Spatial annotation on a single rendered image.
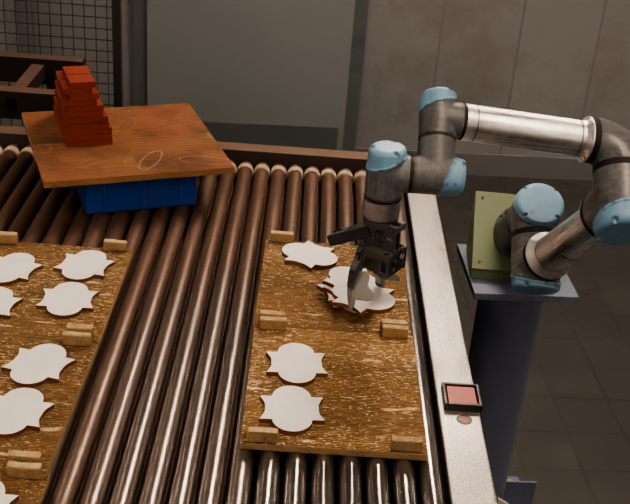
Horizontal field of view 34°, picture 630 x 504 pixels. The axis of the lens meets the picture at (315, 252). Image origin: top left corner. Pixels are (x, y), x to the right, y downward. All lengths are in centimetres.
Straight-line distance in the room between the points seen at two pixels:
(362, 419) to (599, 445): 177
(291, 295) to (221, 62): 293
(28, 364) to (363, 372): 68
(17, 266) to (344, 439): 94
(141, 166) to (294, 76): 254
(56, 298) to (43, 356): 23
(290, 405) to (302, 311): 37
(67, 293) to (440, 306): 86
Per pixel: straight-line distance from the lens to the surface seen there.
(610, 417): 384
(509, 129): 211
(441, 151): 203
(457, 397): 214
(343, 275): 240
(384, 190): 202
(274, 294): 240
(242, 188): 295
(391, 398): 209
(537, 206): 252
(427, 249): 271
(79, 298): 236
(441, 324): 239
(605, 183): 214
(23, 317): 232
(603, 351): 420
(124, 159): 282
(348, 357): 220
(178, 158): 283
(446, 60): 533
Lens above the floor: 215
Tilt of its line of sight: 28 degrees down
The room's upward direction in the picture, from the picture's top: 5 degrees clockwise
